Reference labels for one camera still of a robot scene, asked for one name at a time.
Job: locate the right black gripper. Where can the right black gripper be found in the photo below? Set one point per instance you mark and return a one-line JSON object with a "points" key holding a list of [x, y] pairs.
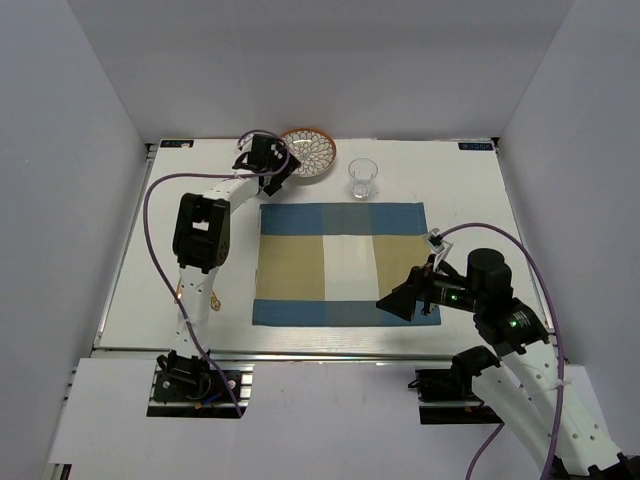
{"points": [[401, 300]]}

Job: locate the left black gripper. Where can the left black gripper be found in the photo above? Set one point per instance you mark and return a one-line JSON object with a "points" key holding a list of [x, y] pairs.
{"points": [[286, 164]]}

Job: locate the floral patterned ceramic bowl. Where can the floral patterned ceramic bowl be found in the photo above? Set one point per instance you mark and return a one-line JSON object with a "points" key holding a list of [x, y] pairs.
{"points": [[315, 150]]}

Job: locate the clear drinking glass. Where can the clear drinking glass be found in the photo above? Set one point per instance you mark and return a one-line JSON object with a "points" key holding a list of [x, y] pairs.
{"points": [[363, 172]]}

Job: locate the blue beige white placemat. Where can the blue beige white placemat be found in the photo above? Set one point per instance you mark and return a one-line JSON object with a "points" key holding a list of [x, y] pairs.
{"points": [[327, 264]]}

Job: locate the gold fork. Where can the gold fork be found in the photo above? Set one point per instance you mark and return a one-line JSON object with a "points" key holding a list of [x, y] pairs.
{"points": [[215, 303]]}

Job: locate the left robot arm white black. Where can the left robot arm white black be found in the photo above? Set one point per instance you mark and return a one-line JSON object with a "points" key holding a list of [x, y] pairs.
{"points": [[201, 240]]}

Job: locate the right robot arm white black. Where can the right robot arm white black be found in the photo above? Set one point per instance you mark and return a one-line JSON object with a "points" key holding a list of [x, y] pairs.
{"points": [[517, 370]]}

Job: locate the left blue table label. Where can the left blue table label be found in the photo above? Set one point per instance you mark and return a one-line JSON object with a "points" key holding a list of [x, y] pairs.
{"points": [[176, 143]]}

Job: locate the blue table label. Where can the blue table label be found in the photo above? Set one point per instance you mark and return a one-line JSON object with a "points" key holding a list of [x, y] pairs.
{"points": [[176, 143], [476, 146]]}

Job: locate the right blue table label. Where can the right blue table label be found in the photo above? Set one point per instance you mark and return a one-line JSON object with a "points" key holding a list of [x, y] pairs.
{"points": [[476, 146]]}

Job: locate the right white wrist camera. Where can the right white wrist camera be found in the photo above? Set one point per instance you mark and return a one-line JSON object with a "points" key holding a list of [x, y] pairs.
{"points": [[439, 247]]}

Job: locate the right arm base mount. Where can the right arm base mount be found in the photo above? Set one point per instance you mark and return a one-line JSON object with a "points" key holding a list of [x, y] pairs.
{"points": [[442, 401]]}

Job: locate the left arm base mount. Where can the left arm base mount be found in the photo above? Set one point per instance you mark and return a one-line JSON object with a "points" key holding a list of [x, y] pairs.
{"points": [[192, 388]]}

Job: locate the aluminium table front rail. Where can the aluminium table front rail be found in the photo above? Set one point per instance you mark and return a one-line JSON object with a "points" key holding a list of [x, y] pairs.
{"points": [[248, 357]]}

